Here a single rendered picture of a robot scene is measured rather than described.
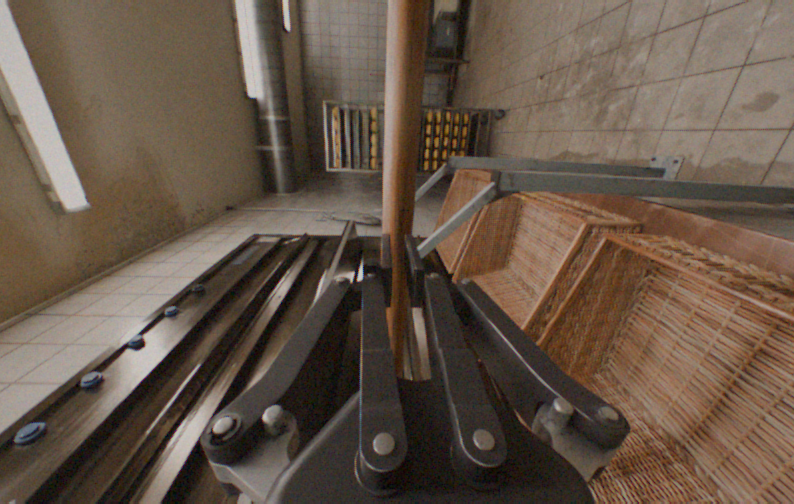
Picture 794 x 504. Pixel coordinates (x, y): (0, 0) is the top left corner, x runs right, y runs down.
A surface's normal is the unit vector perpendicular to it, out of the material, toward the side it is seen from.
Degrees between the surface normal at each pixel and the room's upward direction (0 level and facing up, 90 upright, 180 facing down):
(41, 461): 90
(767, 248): 0
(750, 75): 0
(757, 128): 0
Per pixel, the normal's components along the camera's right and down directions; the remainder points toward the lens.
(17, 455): 0.04, -0.91
